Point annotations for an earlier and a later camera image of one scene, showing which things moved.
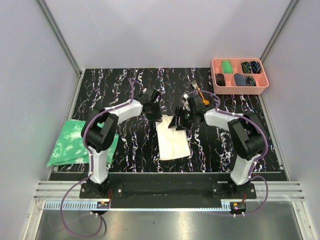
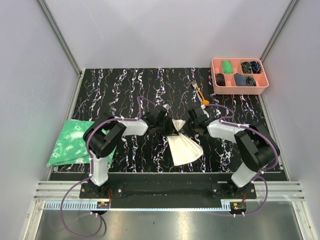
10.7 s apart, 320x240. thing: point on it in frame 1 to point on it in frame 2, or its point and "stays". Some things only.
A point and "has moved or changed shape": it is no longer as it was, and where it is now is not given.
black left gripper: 158,115 to 174,132
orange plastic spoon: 205,102 stays
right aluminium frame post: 287,13 stays
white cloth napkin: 172,143 has moved or changed shape
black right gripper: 183,126 to 189,120
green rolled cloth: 227,67 stays
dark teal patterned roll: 250,81 stays
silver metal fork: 194,84 stays
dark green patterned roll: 246,67 stays
